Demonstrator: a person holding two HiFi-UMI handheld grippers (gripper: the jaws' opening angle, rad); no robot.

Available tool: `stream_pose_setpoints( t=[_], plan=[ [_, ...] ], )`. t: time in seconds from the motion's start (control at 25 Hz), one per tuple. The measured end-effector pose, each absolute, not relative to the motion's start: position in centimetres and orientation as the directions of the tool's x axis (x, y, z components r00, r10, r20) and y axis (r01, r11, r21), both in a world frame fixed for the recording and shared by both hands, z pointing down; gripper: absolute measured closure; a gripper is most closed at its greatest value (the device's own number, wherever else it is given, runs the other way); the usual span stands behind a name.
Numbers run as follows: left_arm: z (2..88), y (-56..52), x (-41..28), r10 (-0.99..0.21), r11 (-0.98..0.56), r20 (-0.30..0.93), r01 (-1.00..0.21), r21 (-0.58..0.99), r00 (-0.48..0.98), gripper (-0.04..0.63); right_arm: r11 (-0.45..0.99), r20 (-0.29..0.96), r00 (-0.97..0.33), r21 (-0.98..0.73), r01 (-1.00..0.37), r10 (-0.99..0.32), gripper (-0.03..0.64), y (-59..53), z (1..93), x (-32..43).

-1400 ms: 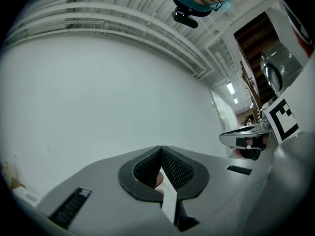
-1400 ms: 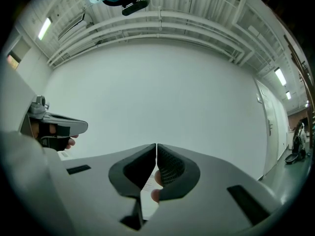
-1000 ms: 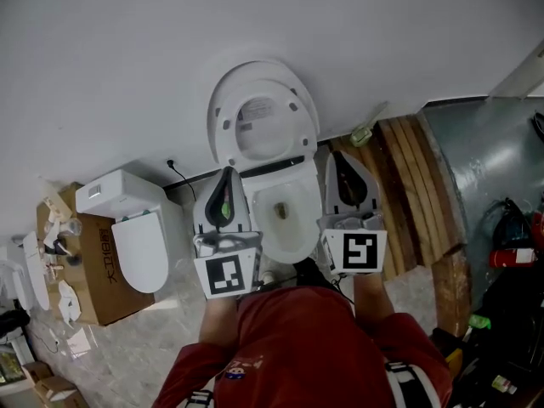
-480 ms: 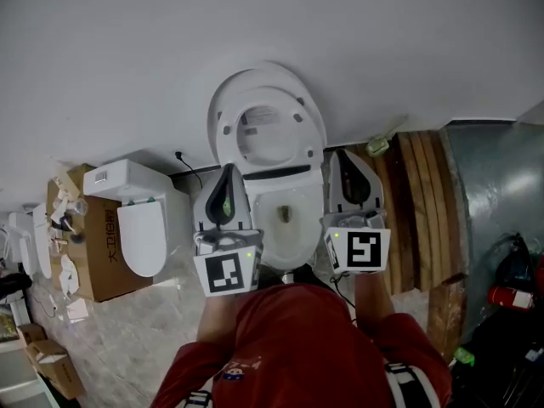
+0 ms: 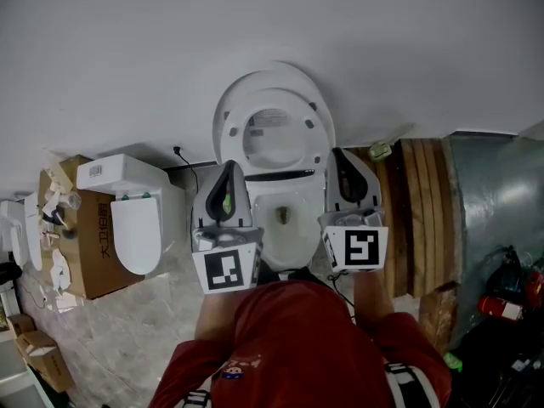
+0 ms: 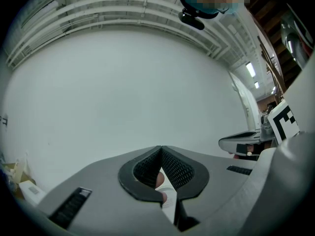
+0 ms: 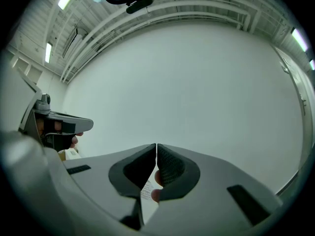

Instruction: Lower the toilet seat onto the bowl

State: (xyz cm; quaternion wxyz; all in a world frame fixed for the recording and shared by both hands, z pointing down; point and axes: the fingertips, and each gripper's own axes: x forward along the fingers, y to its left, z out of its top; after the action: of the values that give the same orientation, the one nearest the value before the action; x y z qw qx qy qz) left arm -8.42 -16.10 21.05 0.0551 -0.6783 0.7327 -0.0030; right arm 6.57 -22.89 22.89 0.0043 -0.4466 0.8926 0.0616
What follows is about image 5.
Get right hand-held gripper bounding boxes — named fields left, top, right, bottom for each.
left=318, top=146, right=389, bottom=275

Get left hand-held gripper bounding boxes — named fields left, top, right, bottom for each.
left=190, top=159, right=265, bottom=296

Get white toilet seat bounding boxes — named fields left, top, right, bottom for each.
left=219, top=86, right=329, bottom=176

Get person's right forearm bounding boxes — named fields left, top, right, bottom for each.
left=351, top=269, right=397, bottom=329

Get person's left forearm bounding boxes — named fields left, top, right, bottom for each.
left=194, top=289, right=252, bottom=343

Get white toilet bowl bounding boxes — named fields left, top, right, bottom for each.
left=242, top=167, right=327, bottom=281

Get white boxy toilet closed lid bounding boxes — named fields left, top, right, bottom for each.
left=76, top=153, right=188, bottom=276

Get pale green cleaning brush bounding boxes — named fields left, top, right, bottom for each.
left=367, top=122, right=417, bottom=162

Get stack of wooden planks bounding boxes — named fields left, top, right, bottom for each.
left=342, top=137, right=464, bottom=300

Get person's black trousers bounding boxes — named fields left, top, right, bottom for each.
left=254, top=261, right=337, bottom=291

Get large brown cardboard box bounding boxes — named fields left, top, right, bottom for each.
left=37, top=155, right=148, bottom=300

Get large grey metal tank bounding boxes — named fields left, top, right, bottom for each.
left=450, top=132, right=544, bottom=348

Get person's red shirt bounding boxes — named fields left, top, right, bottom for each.
left=148, top=278, right=454, bottom=408

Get white packing scraps pile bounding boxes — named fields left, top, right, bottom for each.
left=40, top=159, right=73, bottom=229

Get white folded paper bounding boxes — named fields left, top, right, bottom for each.
left=49, top=247, right=72, bottom=293

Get red fire extinguisher white label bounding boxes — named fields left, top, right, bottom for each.
left=476, top=294, right=524, bottom=323

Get small cardboard box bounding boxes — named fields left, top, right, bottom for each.
left=6, top=312, right=37, bottom=338
left=14, top=329, right=77, bottom=394

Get black power cable with plug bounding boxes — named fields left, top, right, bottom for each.
left=172, top=144, right=201, bottom=195

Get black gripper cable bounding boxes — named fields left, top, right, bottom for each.
left=326, top=269, right=358, bottom=320

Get short wooden post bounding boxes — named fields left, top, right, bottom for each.
left=418, top=280, right=461, bottom=354

